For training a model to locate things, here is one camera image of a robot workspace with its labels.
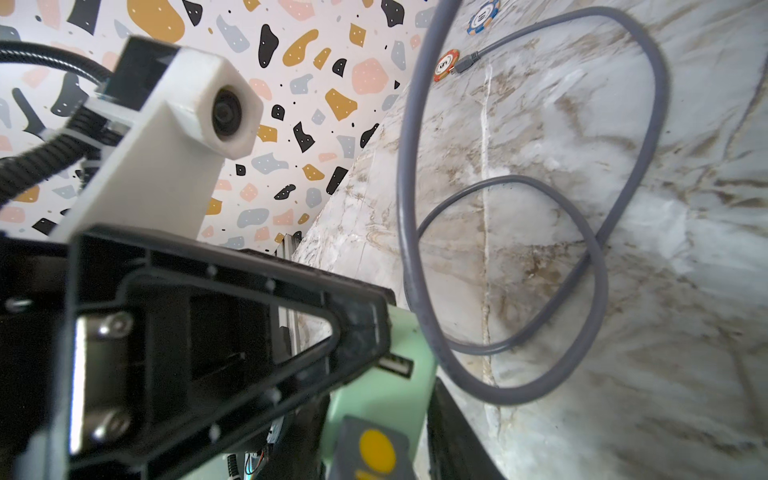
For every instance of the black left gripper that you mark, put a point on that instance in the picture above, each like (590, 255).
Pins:
(140, 355)

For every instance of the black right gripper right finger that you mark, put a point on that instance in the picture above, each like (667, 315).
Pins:
(455, 452)

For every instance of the green USB charger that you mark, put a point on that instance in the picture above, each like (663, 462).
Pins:
(373, 425)

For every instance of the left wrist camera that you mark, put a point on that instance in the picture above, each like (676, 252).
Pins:
(181, 113)

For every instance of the round sticker white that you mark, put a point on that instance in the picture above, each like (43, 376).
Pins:
(483, 17)

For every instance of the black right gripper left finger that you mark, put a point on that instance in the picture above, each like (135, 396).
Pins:
(296, 455)

